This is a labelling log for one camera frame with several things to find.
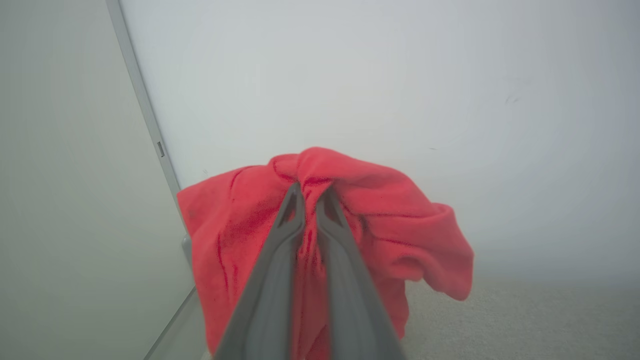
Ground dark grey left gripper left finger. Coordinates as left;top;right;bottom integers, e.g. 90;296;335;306
214;182;306;360

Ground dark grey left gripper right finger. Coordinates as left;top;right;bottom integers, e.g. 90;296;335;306
315;187;407;360

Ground red garment with white sleeves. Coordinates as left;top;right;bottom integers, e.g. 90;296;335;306
176;146;475;360

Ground grey fabric sofa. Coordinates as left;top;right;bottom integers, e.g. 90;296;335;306
399;274;640;360

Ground grey metal frame rail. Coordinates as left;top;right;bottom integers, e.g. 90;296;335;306
105;0;209;360

